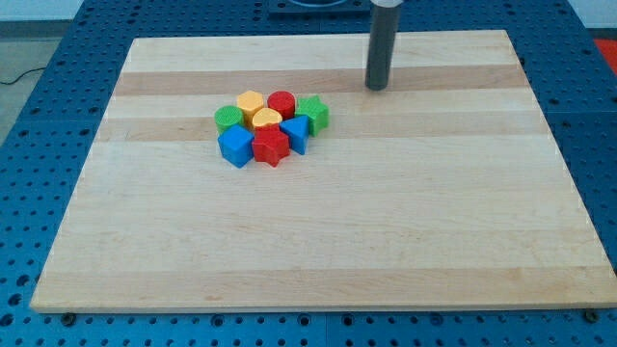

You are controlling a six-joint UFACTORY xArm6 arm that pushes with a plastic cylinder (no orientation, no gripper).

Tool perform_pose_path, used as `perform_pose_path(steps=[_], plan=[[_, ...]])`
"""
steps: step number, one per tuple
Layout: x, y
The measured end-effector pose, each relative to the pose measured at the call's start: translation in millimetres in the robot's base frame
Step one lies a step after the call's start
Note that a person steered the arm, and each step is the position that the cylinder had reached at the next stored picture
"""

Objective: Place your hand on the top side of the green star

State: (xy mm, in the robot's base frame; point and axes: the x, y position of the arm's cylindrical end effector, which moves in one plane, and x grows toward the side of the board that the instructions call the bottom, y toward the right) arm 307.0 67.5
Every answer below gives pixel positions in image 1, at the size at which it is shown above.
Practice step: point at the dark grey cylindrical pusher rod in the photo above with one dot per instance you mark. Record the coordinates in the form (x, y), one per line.
(383, 30)

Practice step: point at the green star block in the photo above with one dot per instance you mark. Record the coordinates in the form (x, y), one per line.
(316, 110)

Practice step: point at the red star block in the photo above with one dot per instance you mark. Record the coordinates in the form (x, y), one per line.
(270, 145)

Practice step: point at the red cylinder block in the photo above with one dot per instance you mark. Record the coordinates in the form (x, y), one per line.
(283, 102)

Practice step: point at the blue triangle block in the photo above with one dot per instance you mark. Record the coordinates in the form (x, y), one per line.
(297, 131)

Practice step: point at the yellow heart block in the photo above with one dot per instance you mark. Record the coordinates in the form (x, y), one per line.
(264, 117)

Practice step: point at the yellow hexagon block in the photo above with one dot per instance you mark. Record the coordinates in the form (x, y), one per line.
(250, 102)

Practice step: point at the large wooden board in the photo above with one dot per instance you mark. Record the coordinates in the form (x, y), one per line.
(445, 191)

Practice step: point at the green cylinder block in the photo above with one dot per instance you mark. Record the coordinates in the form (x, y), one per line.
(228, 116)

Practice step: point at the blue cube block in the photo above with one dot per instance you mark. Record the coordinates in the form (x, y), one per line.
(236, 145)

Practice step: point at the red object at edge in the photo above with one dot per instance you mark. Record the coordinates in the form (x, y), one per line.
(608, 49)

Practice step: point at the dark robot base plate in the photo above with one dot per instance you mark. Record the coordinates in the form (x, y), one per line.
(285, 8)

